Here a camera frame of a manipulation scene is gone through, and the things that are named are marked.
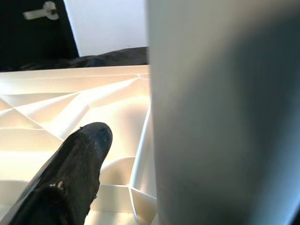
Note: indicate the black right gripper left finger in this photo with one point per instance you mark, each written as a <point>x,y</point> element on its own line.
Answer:
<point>70,175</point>

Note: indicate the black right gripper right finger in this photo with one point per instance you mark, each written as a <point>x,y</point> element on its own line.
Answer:
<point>297,220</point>

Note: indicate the white plastic table top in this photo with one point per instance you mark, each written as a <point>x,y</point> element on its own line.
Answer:
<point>58,98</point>

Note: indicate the white plastic table leg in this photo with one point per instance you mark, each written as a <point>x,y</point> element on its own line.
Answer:
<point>222,117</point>

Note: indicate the black plastic table cloth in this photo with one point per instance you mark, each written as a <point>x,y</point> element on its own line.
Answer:
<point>112,58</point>

